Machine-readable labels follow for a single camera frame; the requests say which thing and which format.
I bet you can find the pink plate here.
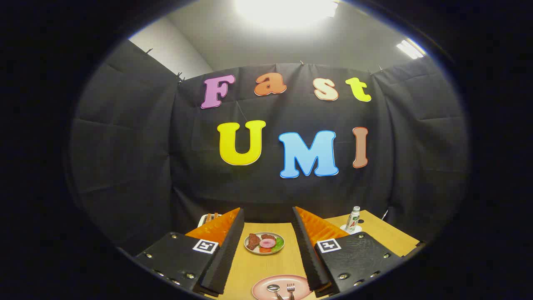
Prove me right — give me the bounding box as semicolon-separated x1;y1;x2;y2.
252;275;313;300

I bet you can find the small ceiling light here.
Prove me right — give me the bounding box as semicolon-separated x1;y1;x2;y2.
396;38;426;60

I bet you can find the large ceiling light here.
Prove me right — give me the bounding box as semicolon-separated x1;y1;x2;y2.
235;0;340;25

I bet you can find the grey plate with food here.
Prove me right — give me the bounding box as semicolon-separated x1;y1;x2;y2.
244;232;285;255

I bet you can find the white toaster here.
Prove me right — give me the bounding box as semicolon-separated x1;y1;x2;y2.
198;213;221;228

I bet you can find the white plastic bottle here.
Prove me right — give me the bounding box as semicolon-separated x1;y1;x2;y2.
345;206;361;233

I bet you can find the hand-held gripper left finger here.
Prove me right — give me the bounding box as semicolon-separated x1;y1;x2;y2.
134;207;245;297

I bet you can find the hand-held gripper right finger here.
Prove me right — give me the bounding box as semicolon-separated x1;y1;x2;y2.
291;206;402;297

